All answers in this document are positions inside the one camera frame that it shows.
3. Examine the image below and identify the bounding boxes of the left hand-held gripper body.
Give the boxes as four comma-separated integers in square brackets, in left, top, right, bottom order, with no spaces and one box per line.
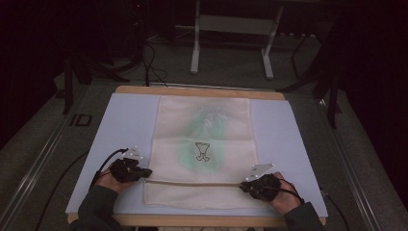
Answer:
[110,145,144,184]

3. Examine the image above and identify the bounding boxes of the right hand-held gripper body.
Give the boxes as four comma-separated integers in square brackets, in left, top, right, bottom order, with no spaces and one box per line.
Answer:
[245,163,283,203]

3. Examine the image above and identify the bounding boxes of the white mesh zipper bag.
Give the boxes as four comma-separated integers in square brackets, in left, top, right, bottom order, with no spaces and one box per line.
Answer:
[142,95,271,210]

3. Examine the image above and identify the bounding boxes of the person's left hand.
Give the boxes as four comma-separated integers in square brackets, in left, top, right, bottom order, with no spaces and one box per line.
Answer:
[94,161,137,193]

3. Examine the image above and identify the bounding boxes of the person's right hand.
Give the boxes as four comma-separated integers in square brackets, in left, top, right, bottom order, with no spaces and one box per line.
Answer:
[267,170,305,216]

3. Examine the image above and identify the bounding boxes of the green garment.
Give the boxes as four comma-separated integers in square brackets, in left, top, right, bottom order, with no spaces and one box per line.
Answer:
[176,106,229,172]

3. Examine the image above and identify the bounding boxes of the light blue table mat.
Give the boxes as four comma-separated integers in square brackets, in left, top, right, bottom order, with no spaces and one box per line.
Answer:
[65,92,329,218]

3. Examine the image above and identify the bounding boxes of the wooden table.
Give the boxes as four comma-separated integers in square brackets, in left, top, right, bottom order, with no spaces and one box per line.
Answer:
[66,85,327,228]

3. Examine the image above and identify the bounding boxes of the black tripod stand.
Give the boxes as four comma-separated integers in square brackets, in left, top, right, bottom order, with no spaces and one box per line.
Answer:
[276,32,344,130]

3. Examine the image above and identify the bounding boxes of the white metal stand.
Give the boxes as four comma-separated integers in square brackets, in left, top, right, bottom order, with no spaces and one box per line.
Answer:
[190,0,285,81]

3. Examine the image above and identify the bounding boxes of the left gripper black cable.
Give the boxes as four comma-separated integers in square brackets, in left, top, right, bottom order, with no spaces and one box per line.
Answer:
[89,147,129,191]

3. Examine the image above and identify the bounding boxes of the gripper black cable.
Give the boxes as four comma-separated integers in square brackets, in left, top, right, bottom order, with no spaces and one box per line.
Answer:
[89,147,129,191]
[279,177,351,231]

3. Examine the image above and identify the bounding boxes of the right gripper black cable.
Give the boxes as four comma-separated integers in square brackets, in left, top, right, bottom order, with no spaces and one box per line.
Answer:
[279,177,351,231]

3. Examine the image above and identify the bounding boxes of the metal floor rail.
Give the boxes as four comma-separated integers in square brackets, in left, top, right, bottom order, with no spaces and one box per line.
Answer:
[316,98,383,231]
[0,90,89,224]

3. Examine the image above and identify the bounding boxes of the black floor cables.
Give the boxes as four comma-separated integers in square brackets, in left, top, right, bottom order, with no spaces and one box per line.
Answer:
[140,39,169,89]

